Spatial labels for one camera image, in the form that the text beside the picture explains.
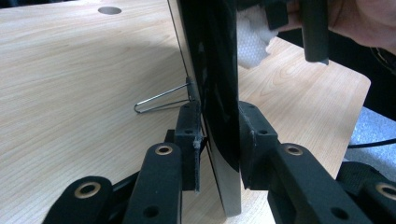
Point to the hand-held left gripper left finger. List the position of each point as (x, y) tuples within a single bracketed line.
[(188, 140)]

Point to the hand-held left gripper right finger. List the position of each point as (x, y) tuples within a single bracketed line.
[(255, 149)]

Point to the white wiping cloth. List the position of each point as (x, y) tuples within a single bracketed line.
[(252, 37)]

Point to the panda picture board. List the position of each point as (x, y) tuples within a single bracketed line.
[(214, 62)]

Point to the grey round table grommet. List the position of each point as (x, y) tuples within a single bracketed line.
[(109, 10)]

